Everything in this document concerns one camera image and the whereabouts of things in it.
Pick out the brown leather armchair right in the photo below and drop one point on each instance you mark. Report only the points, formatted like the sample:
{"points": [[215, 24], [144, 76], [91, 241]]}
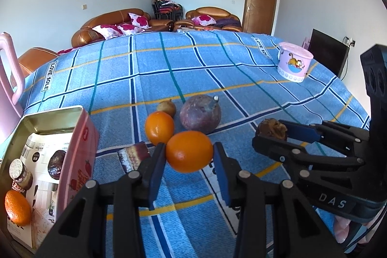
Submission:
{"points": [[209, 18]]}

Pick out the brown leather chair left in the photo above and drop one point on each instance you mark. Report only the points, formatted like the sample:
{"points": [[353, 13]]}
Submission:
{"points": [[34, 58]]}

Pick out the pink metal tin box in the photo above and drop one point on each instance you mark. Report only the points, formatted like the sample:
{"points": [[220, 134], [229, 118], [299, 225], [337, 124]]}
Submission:
{"points": [[59, 148]]}

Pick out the pink flower pillow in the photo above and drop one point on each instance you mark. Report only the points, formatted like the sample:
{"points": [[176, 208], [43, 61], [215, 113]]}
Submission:
{"points": [[139, 21]]}

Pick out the brown leather sofa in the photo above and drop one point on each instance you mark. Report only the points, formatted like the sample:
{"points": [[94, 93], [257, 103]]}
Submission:
{"points": [[86, 35]]}

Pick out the orange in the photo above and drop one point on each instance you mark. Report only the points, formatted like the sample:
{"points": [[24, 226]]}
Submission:
{"points": [[17, 208], [159, 127], [189, 151]]}

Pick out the pink Garfield cup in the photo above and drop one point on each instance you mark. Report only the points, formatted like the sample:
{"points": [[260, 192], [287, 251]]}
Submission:
{"points": [[293, 62]]}

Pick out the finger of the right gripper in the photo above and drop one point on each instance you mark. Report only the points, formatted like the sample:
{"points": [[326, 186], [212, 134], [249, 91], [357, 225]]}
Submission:
{"points": [[339, 137], [295, 156]]}

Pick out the large purple round fruit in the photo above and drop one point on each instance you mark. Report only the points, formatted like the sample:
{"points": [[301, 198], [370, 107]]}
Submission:
{"points": [[201, 113]]}

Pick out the small tan fruit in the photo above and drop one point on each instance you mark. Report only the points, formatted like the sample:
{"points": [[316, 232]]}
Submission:
{"points": [[168, 107]]}

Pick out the brown wooden door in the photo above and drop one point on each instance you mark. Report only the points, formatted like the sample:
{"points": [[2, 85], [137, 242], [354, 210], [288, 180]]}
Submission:
{"points": [[258, 16]]}

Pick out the small jar on side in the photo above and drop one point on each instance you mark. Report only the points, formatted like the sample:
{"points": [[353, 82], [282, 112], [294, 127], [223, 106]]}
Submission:
{"points": [[131, 157]]}

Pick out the blue plaid tablecloth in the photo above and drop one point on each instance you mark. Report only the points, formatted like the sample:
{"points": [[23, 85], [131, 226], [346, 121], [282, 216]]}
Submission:
{"points": [[121, 81]]}

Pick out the orange front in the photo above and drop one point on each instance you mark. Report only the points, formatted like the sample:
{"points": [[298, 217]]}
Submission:
{"points": [[189, 151]]}

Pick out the white-lidded dark jar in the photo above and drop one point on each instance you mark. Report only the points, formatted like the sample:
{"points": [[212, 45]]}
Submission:
{"points": [[20, 174]]}

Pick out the brown wrinkled fruit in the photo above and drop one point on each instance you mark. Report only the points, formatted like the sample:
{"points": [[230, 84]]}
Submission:
{"points": [[272, 128]]}

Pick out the right hand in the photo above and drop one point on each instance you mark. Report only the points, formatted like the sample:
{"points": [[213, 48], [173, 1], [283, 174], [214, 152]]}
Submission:
{"points": [[341, 229]]}

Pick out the black television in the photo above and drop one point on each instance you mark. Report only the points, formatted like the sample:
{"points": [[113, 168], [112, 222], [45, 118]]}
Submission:
{"points": [[328, 51]]}

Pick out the stacked dark chairs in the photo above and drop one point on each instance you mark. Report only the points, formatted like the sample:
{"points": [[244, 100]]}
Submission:
{"points": [[167, 10]]}

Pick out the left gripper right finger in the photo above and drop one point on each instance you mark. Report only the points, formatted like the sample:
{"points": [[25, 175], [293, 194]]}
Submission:
{"points": [[298, 230]]}

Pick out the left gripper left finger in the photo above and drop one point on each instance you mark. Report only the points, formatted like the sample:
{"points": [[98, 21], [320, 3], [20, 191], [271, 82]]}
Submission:
{"points": [[138, 188]]}

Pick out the pink electric kettle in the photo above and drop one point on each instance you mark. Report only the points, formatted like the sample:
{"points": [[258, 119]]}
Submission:
{"points": [[11, 110]]}

